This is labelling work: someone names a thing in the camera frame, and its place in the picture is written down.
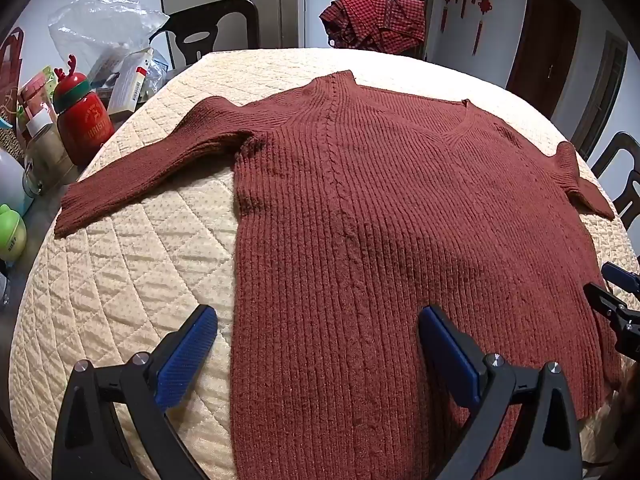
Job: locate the clear plastic bag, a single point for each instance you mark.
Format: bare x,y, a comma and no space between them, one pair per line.
100,20

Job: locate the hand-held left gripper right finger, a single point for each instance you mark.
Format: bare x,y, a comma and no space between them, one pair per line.
450,355

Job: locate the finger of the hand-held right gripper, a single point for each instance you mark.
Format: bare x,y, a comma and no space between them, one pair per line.
622,277
612,312

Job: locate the white carton box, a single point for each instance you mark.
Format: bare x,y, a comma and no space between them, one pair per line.
127,85

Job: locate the red shopping bag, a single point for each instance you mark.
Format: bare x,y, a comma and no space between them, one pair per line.
7,85

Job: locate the red bottle with antler lid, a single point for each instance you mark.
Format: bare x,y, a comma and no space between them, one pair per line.
82,125

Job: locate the rust red knit sweater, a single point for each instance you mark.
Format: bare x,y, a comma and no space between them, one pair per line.
350,210

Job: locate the red checked cloth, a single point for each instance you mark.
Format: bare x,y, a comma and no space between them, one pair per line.
370,25

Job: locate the dark brown wooden door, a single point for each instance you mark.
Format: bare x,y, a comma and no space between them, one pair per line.
540,45

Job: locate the glass jar with white lid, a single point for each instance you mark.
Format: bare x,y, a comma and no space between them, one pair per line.
47,155

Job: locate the cream quilted mat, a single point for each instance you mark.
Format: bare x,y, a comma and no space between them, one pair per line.
150,270

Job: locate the pale white round container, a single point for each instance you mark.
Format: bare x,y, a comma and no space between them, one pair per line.
10,180

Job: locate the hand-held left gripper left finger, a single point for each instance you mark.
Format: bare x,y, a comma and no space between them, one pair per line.
185,355

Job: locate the pink and green box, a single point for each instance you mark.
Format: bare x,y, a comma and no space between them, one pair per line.
35,95

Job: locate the dark wooden door frame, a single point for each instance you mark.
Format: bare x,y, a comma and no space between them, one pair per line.
600,90

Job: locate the black plastic chair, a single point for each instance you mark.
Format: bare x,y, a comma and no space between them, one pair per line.
225,15
617,147

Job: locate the green round bottle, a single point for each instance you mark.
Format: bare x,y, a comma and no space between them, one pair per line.
10,235

